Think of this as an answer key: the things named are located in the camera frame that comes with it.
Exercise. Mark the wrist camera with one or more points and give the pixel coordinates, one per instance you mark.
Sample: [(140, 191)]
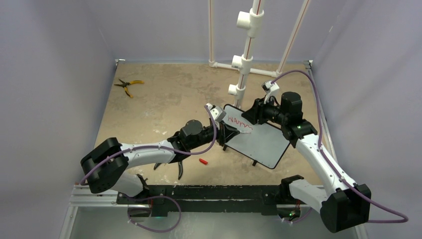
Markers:
[(216, 113), (271, 89)]

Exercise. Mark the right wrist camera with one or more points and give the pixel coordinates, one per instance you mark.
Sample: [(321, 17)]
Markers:
[(271, 89)]

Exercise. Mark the black handled pliers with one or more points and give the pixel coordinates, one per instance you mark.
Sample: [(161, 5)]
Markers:
[(180, 169)]

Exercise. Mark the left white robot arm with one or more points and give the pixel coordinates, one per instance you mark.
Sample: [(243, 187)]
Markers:
[(105, 167)]

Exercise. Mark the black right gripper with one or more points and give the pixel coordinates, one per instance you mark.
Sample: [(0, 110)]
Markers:
[(257, 111)]

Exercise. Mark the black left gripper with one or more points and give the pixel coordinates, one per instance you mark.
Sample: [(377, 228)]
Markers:
[(225, 132)]

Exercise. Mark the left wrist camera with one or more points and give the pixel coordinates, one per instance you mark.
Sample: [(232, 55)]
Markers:
[(216, 113)]

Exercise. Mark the white PVC pipe frame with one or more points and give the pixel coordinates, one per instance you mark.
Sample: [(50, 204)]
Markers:
[(251, 22)]

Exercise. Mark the red marker cap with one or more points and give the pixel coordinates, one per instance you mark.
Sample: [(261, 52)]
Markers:
[(203, 161)]

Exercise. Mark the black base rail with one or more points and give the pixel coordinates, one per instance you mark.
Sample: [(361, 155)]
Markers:
[(266, 200)]

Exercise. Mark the small black-framed whiteboard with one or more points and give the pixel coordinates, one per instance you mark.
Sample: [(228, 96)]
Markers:
[(265, 145)]

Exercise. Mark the yellow handled needle-nose pliers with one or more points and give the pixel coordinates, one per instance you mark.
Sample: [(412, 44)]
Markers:
[(125, 85)]

